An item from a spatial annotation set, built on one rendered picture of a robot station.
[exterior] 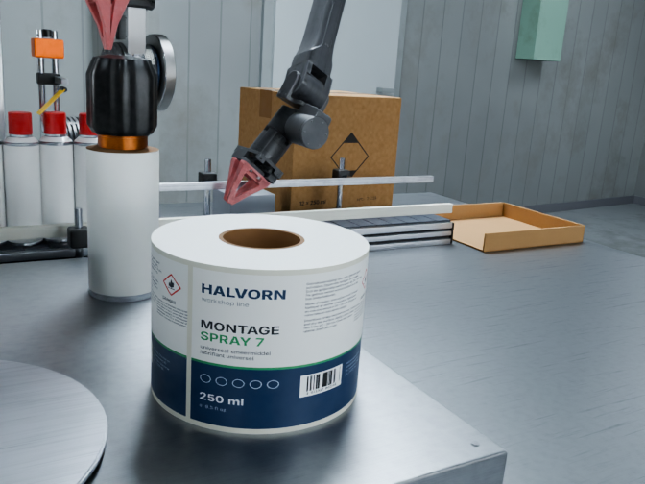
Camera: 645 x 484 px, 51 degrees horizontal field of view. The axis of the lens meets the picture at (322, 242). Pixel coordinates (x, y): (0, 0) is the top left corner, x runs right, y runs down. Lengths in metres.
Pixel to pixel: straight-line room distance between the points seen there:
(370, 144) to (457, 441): 1.07
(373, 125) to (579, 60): 5.10
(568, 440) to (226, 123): 3.70
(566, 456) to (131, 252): 0.54
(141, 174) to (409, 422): 0.44
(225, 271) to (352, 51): 4.20
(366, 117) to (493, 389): 0.88
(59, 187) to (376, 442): 0.72
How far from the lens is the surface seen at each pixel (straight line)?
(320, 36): 1.32
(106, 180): 0.86
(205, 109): 4.21
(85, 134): 1.15
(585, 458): 0.74
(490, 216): 1.80
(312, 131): 1.19
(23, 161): 1.13
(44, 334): 0.81
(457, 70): 5.44
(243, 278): 0.54
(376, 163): 1.62
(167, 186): 1.24
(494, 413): 0.79
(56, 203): 1.16
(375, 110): 1.59
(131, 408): 0.64
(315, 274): 0.55
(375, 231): 1.36
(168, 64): 1.84
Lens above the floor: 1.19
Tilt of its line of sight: 15 degrees down
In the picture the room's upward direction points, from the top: 4 degrees clockwise
